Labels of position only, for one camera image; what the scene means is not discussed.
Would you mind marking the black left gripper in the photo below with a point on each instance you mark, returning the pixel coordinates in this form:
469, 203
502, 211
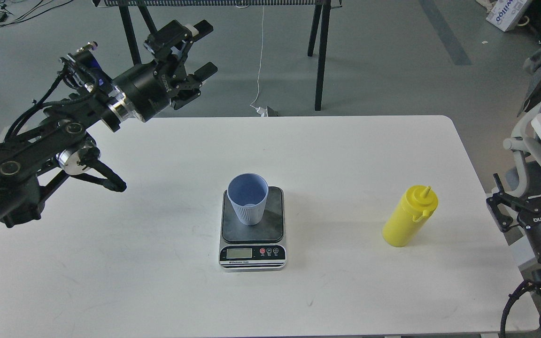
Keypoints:
139, 91

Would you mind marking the yellow squeeze bottle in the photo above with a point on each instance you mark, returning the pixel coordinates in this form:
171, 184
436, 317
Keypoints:
414, 209

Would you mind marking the blue ribbed plastic cup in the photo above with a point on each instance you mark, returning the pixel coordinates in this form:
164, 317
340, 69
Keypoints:
248, 194

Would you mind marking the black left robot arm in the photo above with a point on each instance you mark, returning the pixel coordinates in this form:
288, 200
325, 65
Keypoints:
49, 142

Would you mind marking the black digital kitchen scale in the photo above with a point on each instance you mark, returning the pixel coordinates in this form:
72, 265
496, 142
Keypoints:
259, 247

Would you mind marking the white power plug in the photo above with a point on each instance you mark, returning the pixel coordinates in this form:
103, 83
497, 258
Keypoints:
261, 111

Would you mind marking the white cardboard box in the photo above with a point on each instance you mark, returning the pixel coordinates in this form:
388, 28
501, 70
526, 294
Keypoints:
506, 14

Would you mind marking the black trestle table frame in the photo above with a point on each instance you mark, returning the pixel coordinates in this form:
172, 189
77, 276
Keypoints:
248, 40

